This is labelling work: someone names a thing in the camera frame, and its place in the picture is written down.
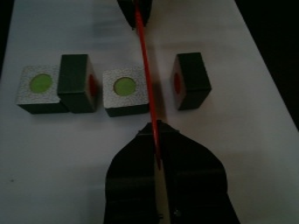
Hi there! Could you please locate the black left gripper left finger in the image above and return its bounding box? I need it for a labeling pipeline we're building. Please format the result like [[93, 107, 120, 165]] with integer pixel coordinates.
[[102, 122, 157, 224]]

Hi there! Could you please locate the toy sushi piece green centre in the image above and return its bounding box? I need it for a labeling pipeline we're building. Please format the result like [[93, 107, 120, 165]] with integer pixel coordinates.
[[101, 66, 152, 118], [14, 65, 70, 115]]

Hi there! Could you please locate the red toy knife cream handle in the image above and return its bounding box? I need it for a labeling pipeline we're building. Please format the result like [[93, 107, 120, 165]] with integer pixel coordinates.
[[132, 0, 175, 224]]

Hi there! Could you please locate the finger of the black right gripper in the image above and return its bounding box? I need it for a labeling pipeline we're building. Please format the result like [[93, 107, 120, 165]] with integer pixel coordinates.
[[116, 0, 136, 30], [137, 0, 153, 29]]

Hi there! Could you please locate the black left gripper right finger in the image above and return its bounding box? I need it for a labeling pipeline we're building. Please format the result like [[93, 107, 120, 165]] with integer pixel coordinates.
[[156, 119, 241, 224]]

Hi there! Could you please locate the toy sushi piece red centre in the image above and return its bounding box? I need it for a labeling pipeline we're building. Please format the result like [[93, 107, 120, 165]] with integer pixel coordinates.
[[171, 52, 212, 111], [56, 53, 98, 115]]

